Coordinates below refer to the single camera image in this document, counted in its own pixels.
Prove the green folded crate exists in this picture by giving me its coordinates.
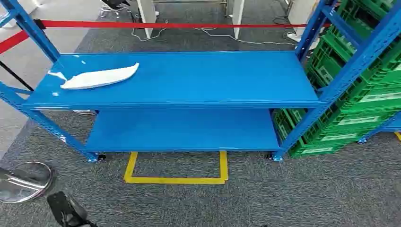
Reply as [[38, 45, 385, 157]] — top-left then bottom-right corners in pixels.
[[340, 79, 401, 114], [300, 122, 376, 145], [323, 106, 401, 130], [288, 138, 345, 158]]

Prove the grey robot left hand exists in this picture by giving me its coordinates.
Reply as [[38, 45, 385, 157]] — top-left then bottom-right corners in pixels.
[[47, 191, 98, 227]]

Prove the small chrome stanchion base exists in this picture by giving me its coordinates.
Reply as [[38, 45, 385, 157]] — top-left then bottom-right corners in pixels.
[[72, 109, 97, 117]]

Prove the white floor cable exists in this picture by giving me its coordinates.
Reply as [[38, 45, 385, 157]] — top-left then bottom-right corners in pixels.
[[131, 26, 297, 47]]

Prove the green plastic crate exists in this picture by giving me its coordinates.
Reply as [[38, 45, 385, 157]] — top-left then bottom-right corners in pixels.
[[305, 26, 401, 87], [337, 0, 401, 38]]

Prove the black floor cable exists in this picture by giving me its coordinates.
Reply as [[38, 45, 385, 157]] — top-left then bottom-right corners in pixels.
[[271, 15, 295, 26]]

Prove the chrome chair base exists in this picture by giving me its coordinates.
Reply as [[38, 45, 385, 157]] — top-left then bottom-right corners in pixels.
[[99, 4, 131, 18]]

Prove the short red barrier belt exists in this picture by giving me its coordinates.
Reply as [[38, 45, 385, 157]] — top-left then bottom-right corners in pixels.
[[0, 30, 30, 55]]

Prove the large chrome stanchion base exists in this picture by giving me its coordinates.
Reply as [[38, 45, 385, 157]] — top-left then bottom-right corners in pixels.
[[0, 161, 54, 205]]

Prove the white table leg panel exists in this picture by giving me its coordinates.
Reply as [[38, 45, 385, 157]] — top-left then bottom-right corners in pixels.
[[136, 0, 157, 39], [231, 0, 245, 40], [288, 0, 318, 35]]

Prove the white plastic car shell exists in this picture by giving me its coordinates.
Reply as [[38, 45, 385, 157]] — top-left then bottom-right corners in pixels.
[[60, 62, 140, 90]]

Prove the blue metal shelf rack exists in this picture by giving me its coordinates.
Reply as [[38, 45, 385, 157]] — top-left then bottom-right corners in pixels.
[[0, 0, 401, 163], [358, 111, 401, 145]]

